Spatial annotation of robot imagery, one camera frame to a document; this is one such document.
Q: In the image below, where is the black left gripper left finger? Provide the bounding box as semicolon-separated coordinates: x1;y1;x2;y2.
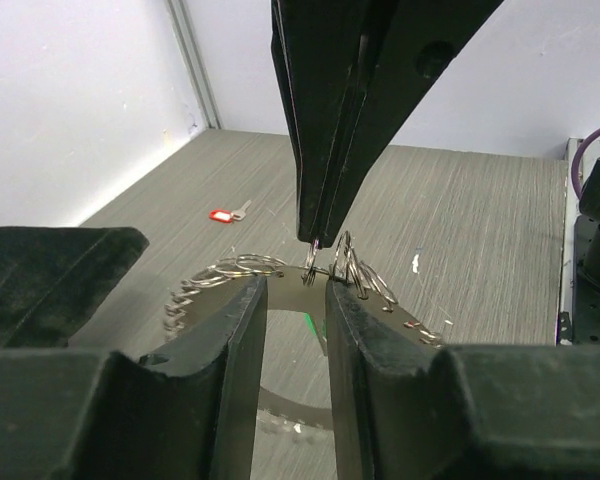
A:
0;278;268;479

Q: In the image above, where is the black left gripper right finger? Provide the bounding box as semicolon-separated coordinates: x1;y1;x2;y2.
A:
325;282;600;479

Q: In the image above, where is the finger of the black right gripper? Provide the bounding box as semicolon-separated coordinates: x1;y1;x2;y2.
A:
324;1;501;247
271;1;395;245

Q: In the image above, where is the red key tag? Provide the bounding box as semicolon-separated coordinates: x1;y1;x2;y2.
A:
209;200;252;224

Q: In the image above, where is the green key tag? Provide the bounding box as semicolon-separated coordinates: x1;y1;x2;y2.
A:
304;313;327;340

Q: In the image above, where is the black floral plush blanket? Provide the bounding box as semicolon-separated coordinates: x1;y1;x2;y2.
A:
0;226;149;348

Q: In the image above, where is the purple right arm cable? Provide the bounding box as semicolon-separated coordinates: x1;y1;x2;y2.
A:
569;119;600;196

